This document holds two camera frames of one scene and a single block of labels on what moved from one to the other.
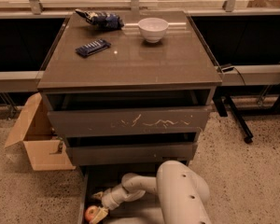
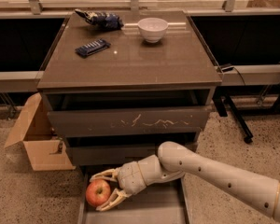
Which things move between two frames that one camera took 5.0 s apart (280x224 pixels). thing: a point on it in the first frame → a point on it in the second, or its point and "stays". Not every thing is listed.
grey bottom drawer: [98, 178] stays
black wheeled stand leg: [223, 103] stays
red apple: [91, 212] → [97, 191]
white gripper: [109, 200] → [130, 175]
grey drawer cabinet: [138, 96] stays
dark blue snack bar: [93, 47] stays
